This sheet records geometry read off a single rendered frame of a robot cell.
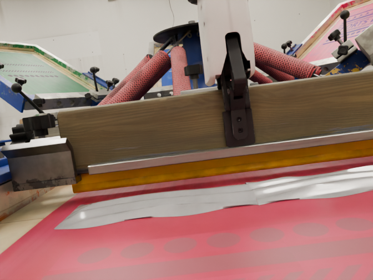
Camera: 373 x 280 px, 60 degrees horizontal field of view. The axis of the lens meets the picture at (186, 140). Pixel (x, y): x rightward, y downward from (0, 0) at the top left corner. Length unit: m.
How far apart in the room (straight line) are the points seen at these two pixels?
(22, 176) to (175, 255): 0.23
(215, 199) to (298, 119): 0.14
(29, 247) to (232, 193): 0.17
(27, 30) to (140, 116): 4.78
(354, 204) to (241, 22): 0.19
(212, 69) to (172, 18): 4.33
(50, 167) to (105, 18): 4.44
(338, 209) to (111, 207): 0.19
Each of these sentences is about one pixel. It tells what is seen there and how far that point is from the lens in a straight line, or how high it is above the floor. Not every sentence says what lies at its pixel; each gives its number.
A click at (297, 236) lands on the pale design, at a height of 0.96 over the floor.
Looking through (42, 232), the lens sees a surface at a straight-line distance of 0.31.
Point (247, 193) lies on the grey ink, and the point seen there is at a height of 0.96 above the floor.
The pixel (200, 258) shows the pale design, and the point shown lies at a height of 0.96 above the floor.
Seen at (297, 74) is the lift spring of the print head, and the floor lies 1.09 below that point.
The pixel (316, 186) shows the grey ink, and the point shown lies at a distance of 0.31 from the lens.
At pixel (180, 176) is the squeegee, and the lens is 0.38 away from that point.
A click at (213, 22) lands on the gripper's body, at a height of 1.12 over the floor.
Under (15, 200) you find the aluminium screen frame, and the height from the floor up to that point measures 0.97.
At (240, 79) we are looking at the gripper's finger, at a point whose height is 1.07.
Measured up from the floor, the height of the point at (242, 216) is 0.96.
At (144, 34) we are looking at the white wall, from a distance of 4.64.
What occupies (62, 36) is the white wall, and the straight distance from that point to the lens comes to 4.91.
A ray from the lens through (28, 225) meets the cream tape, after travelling 0.35.
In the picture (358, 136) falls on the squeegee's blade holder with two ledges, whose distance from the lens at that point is 0.40.
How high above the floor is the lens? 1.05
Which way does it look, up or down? 6 degrees down
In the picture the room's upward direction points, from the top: 7 degrees counter-clockwise
